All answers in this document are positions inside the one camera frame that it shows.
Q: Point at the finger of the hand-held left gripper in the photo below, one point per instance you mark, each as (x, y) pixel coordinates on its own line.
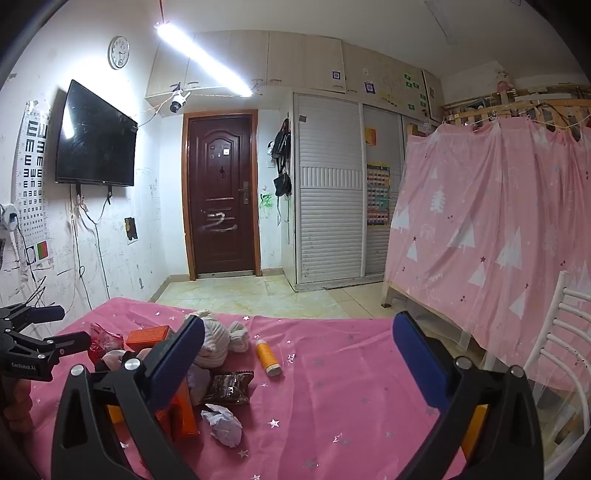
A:
(44, 314)
(69, 344)

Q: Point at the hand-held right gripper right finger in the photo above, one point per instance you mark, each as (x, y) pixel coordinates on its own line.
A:
(422, 364)

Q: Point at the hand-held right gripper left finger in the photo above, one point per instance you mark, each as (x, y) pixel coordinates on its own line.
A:
(175, 364)

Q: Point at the red plastic wrapper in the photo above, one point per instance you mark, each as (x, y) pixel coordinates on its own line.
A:
(104, 341)

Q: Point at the orange cardboard box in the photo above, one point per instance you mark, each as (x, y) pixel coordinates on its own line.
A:
(147, 337)

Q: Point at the beige knitted sock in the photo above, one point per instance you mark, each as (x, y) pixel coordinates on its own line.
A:
(217, 341)

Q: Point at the orange packet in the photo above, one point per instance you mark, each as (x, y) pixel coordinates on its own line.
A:
(184, 415)

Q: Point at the brown snack wrapper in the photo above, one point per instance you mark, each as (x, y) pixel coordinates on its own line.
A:
(228, 387)

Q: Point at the white paper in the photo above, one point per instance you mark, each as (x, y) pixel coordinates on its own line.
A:
(224, 424)

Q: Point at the orange waste bin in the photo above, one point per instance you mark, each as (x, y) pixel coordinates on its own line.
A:
(475, 429)

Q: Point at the orange thread spool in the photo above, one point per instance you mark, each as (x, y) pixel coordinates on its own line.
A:
(268, 357)

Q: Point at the person's left hand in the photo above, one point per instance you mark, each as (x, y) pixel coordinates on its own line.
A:
(21, 397)

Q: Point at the red green colour card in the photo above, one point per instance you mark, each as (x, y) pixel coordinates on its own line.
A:
(42, 250)

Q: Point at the pink star tablecloth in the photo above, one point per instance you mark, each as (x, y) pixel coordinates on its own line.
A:
(323, 392)

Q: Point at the eye chart poster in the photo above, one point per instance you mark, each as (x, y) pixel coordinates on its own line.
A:
(33, 175)

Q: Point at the white metal chair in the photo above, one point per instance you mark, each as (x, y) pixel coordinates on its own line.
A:
(565, 332)

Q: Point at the pink tree print curtain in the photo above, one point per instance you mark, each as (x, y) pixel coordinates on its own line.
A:
(485, 221)

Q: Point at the colourful grid poster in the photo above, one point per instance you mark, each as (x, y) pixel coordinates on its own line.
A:
(378, 194)

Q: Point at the dark brown door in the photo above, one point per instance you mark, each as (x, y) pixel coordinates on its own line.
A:
(221, 194)

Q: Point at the white louvred wardrobe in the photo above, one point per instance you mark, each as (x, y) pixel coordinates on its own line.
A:
(328, 198)

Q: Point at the small black hanging bag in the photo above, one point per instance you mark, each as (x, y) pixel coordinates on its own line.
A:
(282, 184)

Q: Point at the orange square sticker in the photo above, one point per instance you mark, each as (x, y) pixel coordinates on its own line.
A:
(371, 136)

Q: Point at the ceiling light tube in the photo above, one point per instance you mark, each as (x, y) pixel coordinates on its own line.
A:
(203, 57)

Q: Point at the beige overhead cabinets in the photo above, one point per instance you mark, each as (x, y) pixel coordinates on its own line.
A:
(295, 62)

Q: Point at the white wall device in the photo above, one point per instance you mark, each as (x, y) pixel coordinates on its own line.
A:
(8, 217)

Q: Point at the open wall socket box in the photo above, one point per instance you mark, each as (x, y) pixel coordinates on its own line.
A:
(130, 228)

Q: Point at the black wall television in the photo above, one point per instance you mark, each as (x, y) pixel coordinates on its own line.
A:
(94, 134)

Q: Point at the white security camera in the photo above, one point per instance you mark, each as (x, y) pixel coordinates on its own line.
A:
(178, 100)

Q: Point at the white wall clock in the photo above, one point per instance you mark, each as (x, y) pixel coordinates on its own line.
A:
(118, 52)

